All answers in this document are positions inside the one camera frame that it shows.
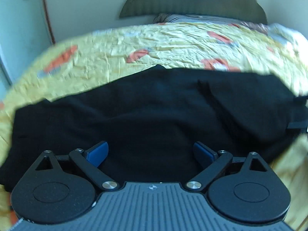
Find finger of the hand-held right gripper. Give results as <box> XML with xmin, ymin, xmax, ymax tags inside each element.
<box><xmin>287</xmin><ymin>122</ymin><xmax>308</xmax><ymax>130</ymax></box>

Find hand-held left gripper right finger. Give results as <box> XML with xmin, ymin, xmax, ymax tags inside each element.
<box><xmin>186</xmin><ymin>141</ymin><xmax>268</xmax><ymax>192</ymax></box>

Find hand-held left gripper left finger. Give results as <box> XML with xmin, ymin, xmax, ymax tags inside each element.
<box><xmin>35</xmin><ymin>141</ymin><xmax>119</xmax><ymax>192</ymax></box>

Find black pants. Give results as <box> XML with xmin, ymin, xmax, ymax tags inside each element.
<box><xmin>0</xmin><ymin>64</ymin><xmax>308</xmax><ymax>193</ymax></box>

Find white crumpled cloth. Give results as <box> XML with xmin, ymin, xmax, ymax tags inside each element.
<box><xmin>268</xmin><ymin>23</ymin><xmax>307</xmax><ymax>47</ymax></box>

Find yellow printed bedsheet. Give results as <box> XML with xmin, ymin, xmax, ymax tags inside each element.
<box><xmin>0</xmin><ymin>22</ymin><xmax>308</xmax><ymax>231</ymax></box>

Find grey brown pillow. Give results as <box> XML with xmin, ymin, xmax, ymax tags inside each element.
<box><xmin>153</xmin><ymin>13</ymin><xmax>269</xmax><ymax>33</ymax></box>

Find green padded headboard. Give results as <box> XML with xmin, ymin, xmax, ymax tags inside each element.
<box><xmin>119</xmin><ymin>0</ymin><xmax>269</xmax><ymax>26</ymax></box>

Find brown wooden door edge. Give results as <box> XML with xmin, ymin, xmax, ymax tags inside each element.
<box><xmin>40</xmin><ymin>0</ymin><xmax>55</xmax><ymax>46</ymax></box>

